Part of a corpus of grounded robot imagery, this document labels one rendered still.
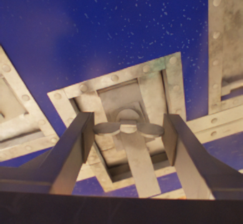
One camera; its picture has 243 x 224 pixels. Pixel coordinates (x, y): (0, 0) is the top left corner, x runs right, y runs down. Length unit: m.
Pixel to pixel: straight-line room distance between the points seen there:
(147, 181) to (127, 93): 0.09
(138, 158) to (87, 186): 0.11
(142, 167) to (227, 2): 0.17
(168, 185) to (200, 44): 0.21
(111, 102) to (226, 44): 0.13
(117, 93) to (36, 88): 0.08
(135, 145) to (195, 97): 0.08
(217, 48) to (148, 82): 0.07
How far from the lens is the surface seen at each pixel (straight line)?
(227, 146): 0.29
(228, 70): 0.23
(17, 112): 0.21
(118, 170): 0.26
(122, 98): 0.18
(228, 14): 0.21
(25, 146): 0.22
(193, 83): 0.19
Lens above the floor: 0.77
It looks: 1 degrees up
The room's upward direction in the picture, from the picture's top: 107 degrees counter-clockwise
